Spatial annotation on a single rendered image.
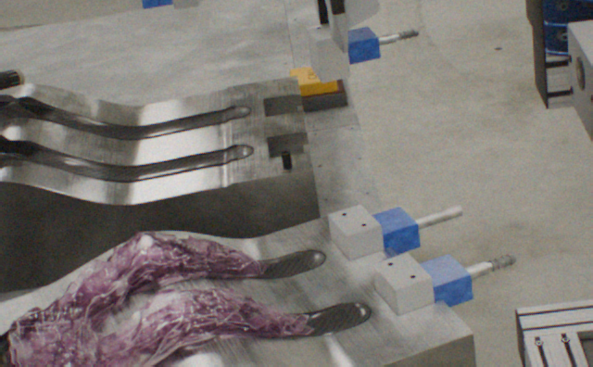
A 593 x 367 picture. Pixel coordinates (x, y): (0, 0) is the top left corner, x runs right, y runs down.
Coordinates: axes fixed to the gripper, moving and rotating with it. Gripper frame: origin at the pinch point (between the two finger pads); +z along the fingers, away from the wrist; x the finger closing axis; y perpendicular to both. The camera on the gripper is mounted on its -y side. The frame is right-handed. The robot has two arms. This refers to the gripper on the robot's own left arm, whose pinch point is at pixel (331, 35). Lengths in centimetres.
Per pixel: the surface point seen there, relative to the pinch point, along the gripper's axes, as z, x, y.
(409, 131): 95, 160, 54
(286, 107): 7.5, -0.2, -6.6
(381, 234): 7.9, -33.6, -5.4
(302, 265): 10.2, -31.9, -13.1
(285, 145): 7.4, -10.7, -9.3
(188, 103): 6.5, 5.3, -17.6
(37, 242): 9.5, -15.1, -38.1
